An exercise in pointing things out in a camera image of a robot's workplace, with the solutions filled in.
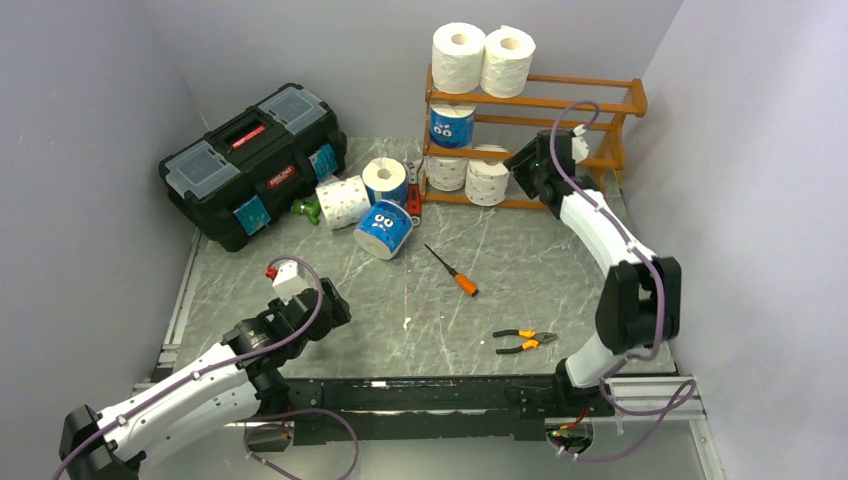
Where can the black plastic toolbox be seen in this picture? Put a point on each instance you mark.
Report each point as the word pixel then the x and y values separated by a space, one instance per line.
pixel 244 175

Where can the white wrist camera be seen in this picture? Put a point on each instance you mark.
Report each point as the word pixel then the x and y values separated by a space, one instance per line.
pixel 288 279
pixel 579 146

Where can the orange black pliers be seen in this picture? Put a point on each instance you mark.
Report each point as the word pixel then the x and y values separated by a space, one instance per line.
pixel 531 340

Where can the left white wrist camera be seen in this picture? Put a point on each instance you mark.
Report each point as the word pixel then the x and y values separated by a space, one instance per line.
pixel 288 279

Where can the blue wrapped roll upright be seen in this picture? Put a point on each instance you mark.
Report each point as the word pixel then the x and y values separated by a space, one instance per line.
pixel 386 179

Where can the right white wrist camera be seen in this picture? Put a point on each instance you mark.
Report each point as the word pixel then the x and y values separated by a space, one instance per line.
pixel 579 146

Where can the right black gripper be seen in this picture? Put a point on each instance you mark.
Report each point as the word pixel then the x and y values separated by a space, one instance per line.
pixel 519 163

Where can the black orange screwdriver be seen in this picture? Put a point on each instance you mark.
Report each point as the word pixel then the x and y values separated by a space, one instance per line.
pixel 465 284

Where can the white paper towel roll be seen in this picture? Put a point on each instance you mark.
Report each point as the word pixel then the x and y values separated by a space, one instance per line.
pixel 457 57
pixel 486 182
pixel 506 62

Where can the blue monster-face wrapped roll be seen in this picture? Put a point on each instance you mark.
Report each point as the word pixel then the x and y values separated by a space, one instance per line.
pixel 383 230

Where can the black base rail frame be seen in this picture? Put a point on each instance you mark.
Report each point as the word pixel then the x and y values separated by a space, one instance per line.
pixel 522 407

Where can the white dotted wrapped roll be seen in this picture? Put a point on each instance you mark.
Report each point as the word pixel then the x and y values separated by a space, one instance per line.
pixel 343 202

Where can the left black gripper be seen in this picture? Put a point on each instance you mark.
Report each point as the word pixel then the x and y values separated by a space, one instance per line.
pixel 337 316

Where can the red adjustable wrench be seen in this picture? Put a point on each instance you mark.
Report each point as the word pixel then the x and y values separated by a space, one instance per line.
pixel 414 197

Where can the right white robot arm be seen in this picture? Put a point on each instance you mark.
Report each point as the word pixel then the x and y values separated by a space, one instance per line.
pixel 639 306

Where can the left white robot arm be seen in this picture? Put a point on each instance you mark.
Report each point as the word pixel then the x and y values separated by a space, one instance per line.
pixel 237 378

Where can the white roll with red print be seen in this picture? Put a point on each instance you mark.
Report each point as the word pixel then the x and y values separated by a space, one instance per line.
pixel 446 173

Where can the blue paper roll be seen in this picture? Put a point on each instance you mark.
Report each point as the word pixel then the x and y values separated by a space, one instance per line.
pixel 451 124

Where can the green small object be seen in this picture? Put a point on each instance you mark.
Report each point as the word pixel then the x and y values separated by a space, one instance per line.
pixel 310 209

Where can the orange wooden shelf rack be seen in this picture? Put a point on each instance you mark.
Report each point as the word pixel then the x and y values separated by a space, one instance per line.
pixel 608 157

